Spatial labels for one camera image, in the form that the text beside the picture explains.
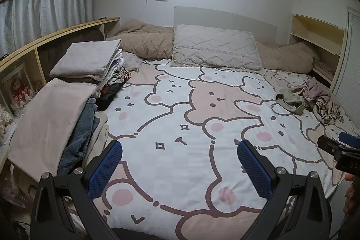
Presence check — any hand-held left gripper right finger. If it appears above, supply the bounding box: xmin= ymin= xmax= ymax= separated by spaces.
xmin=237 ymin=140 xmax=332 ymax=240

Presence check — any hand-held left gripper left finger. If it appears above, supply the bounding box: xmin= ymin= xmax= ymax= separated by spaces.
xmin=32 ymin=140 xmax=123 ymax=240

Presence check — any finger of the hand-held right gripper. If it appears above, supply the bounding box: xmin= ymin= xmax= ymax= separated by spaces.
xmin=338 ymin=132 xmax=360 ymax=148
xmin=317 ymin=135 xmax=347 ymax=157

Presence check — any near stack of folded clothes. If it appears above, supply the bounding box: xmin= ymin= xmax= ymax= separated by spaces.
xmin=8 ymin=78 xmax=98 ymax=184

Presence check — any stack of folded clothes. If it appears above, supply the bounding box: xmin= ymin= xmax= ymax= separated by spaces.
xmin=8 ymin=78 xmax=98 ymax=184
xmin=84 ymin=50 xmax=131 ymax=112

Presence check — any person's right hand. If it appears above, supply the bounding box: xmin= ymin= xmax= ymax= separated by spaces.
xmin=344 ymin=173 xmax=360 ymax=215

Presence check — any olive crumpled garment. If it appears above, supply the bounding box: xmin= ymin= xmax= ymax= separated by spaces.
xmin=275 ymin=87 xmax=306 ymax=114

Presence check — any cartoon bear printed bed sheet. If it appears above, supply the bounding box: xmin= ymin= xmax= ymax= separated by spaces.
xmin=69 ymin=58 xmax=360 ymax=240

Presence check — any small grey textured pillow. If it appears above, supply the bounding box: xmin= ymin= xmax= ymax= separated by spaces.
xmin=120 ymin=51 xmax=144 ymax=72

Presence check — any red flower bouquet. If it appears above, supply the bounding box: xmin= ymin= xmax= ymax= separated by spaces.
xmin=11 ymin=80 xmax=36 ymax=112

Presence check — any pale folded cloth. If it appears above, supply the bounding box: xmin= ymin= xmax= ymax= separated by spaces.
xmin=50 ymin=40 xmax=122 ymax=80

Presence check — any beige fluffy comforter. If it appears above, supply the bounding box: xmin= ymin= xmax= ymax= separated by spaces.
xmin=107 ymin=18 xmax=320 ymax=73

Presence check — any wooden bedside shelf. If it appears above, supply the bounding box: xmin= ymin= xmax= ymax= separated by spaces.
xmin=0 ymin=17 xmax=121 ymax=173

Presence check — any white curtain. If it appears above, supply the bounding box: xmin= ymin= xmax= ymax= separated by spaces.
xmin=0 ymin=0 xmax=95 ymax=58

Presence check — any cream open wall shelf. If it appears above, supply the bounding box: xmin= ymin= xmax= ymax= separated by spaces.
xmin=289 ymin=14 xmax=346 ymax=93

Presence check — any white power cable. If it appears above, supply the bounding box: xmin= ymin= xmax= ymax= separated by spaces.
xmin=141 ymin=0 xmax=158 ymax=22

